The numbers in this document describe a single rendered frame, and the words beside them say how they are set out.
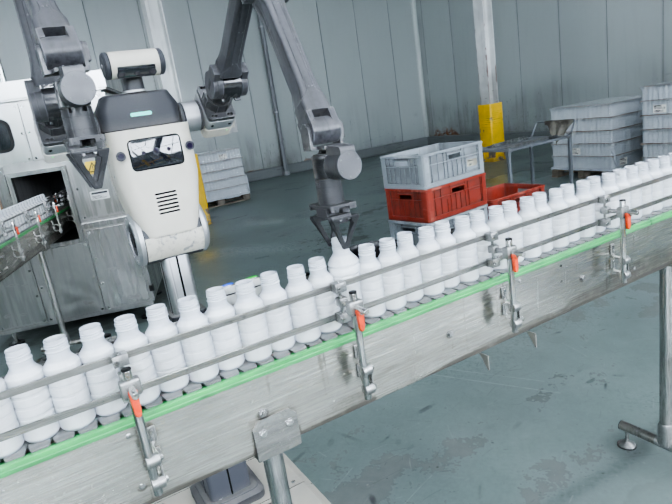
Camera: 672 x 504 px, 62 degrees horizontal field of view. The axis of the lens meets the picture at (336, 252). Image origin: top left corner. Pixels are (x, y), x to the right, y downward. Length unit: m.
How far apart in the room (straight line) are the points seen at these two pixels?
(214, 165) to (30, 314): 6.26
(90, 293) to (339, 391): 3.84
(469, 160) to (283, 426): 2.95
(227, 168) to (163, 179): 9.14
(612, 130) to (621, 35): 4.77
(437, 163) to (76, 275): 2.97
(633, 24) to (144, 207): 11.64
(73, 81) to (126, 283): 3.83
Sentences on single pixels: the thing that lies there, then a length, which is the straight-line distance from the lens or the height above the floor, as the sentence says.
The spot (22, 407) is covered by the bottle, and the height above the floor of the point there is 1.07.
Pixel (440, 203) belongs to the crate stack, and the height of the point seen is 0.77.
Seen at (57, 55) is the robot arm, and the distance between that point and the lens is 1.17.
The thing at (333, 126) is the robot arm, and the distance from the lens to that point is 1.17.
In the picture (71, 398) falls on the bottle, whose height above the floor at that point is 1.06.
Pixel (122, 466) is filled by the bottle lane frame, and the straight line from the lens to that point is 1.13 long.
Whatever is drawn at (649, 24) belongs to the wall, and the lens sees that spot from 12.50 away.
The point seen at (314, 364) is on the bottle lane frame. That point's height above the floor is 0.96.
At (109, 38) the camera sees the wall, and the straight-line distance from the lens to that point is 13.43.
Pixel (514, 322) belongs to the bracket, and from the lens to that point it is 1.46.
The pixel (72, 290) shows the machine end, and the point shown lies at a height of 0.37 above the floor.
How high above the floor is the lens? 1.47
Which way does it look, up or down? 15 degrees down
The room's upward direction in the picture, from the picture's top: 9 degrees counter-clockwise
